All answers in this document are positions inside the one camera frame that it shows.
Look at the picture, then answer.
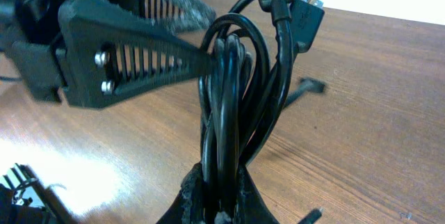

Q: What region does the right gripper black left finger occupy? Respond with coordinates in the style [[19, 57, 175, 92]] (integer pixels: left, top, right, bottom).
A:
[[156, 163, 206, 224]]

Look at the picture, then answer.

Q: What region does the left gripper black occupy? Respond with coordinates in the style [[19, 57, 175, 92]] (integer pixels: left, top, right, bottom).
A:
[[1, 0, 66, 102]]

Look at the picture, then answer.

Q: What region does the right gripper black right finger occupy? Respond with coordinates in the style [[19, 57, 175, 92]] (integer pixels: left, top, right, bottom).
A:
[[236, 166, 278, 224]]

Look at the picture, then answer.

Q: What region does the black USB cable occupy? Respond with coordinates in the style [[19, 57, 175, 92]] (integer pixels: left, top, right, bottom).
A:
[[197, 0, 327, 224]]

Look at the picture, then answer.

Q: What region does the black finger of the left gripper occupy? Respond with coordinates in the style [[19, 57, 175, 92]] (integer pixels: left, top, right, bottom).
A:
[[117, 0, 216, 34], [58, 0, 214, 109]]

